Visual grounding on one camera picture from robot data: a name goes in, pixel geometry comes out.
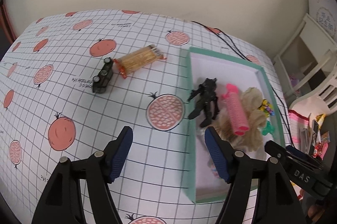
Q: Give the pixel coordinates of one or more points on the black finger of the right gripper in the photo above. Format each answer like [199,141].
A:
[305,171]

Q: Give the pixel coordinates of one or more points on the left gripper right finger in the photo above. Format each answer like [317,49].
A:
[221,153]

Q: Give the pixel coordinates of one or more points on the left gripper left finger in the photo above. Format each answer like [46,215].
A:
[116,153]

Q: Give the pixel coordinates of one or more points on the pastel braided rope toy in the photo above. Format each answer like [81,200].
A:
[213,169]

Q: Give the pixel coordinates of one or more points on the pink hair roller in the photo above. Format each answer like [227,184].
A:
[235,111]

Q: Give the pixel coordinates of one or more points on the green plastic toy figure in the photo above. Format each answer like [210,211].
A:
[268,129]

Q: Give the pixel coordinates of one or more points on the black robot toy figure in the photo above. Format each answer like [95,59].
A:
[207,102]

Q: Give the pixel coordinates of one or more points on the colourful plastic block toy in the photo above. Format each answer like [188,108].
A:
[266,108]

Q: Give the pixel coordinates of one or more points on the person's right hand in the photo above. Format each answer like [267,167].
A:
[313,210]

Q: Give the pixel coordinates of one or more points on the colourful snack packets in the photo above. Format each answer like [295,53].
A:
[312,141]

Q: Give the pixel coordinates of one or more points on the teal shallow box tray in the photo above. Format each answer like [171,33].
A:
[202,183]

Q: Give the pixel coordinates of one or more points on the pink knitted cloth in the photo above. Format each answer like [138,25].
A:
[297,123]

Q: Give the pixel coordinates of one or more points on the black toy car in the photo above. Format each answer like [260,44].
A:
[101,81]

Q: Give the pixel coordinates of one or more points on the pomegranate grid tablecloth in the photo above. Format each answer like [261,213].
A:
[53,112]

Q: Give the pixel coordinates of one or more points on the cracker snack packet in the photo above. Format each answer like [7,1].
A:
[134,61]

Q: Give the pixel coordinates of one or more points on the white wooden shelf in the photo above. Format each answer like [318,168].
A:
[306,67]

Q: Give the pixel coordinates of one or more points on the white graduation album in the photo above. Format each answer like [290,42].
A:
[324,12]

